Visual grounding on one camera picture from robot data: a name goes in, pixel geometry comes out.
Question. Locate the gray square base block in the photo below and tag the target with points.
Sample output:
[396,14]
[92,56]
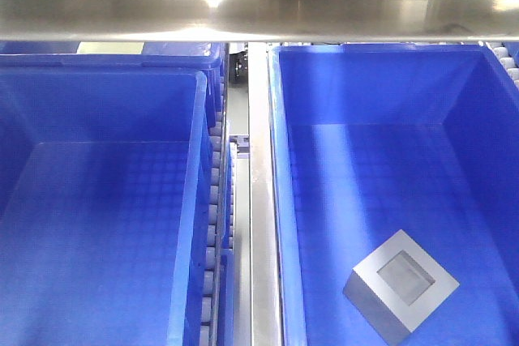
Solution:
[398,286]

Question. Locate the blue bin left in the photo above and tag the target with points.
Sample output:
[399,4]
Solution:
[105,181]

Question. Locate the blue bin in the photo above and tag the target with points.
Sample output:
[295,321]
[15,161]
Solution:
[373,139]
[105,181]

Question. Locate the blue bin right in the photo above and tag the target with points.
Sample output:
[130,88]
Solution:
[373,139]

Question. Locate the steel divider rail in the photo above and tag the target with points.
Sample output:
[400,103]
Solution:
[266,322]

